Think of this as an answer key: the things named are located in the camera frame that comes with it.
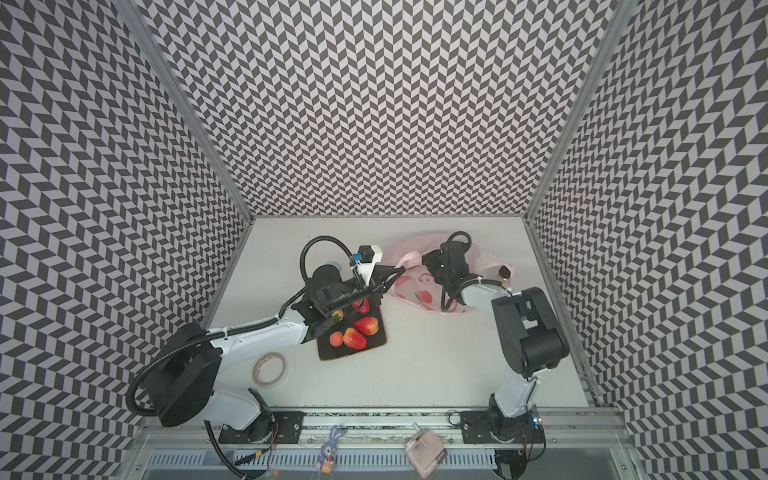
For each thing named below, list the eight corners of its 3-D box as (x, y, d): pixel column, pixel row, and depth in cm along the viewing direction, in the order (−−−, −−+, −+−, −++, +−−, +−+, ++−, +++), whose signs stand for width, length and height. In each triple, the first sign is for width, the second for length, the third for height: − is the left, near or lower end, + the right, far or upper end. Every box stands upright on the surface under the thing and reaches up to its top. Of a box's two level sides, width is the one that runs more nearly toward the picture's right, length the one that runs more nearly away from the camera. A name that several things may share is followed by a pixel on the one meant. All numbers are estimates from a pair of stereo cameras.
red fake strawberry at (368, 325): (355, 334, 87) (353, 329, 85) (356, 321, 90) (355, 316, 87) (378, 334, 88) (377, 329, 85) (378, 321, 90) (378, 316, 87)
